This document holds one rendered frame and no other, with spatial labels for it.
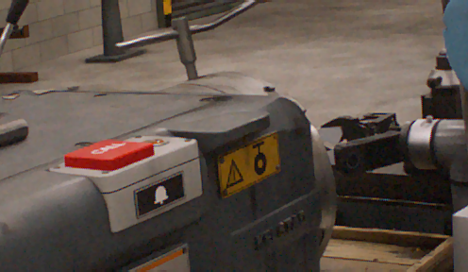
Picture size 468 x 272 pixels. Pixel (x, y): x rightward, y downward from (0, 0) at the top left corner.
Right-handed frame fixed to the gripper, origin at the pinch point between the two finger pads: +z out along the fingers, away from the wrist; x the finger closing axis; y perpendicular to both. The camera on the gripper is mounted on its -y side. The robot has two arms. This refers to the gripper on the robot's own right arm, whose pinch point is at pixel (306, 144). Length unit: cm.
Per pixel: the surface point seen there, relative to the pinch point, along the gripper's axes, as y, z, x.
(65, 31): 625, 711, -70
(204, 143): -59, -31, 17
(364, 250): 7.0, -4.5, -19.9
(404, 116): 455, 248, -111
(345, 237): 11.2, 2.0, -19.4
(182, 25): -27.0, -2.6, 23.9
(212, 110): -51, -25, 18
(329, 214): -24.1, -19.9, -2.5
